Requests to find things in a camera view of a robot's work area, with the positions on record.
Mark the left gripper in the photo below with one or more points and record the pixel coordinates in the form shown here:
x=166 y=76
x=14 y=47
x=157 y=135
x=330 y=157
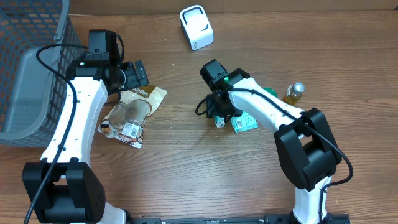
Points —
x=131 y=80

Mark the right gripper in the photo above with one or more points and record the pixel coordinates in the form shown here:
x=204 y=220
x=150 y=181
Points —
x=216 y=111

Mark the teal white tissue packet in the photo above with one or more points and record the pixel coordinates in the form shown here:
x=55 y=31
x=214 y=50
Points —
x=219 y=121

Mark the teal tissue pack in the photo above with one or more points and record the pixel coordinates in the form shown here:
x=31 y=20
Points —
x=245 y=122

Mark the brown white snack bag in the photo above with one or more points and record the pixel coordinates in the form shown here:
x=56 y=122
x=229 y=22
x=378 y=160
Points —
x=126 y=121

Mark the green lid seasoning jar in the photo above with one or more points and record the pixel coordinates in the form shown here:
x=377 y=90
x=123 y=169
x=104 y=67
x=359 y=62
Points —
x=271 y=91

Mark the yellow dish soap bottle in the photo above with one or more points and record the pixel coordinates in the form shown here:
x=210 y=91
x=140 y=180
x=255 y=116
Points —
x=294 y=93

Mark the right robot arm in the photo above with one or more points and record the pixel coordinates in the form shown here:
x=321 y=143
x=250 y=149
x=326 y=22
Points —
x=305 y=144

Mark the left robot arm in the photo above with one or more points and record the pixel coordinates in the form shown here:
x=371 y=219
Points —
x=62 y=186

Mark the white barcode scanner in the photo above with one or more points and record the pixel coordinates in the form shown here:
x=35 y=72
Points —
x=196 y=27

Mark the grey plastic shopping basket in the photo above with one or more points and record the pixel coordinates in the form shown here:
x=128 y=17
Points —
x=35 y=35

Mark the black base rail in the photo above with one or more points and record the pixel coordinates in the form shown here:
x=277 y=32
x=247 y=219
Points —
x=217 y=220

